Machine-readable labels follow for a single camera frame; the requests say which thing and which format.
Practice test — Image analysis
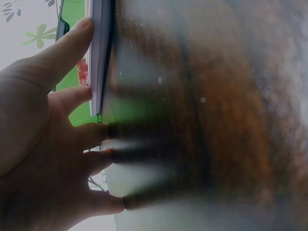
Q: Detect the person's left hand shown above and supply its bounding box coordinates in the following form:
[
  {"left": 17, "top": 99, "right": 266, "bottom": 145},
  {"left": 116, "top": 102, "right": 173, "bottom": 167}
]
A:
[{"left": 0, "top": 18, "right": 126, "bottom": 231}]

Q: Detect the green cover book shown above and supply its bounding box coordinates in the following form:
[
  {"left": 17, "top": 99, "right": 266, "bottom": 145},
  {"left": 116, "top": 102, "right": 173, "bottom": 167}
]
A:
[{"left": 53, "top": 0, "right": 116, "bottom": 128}]

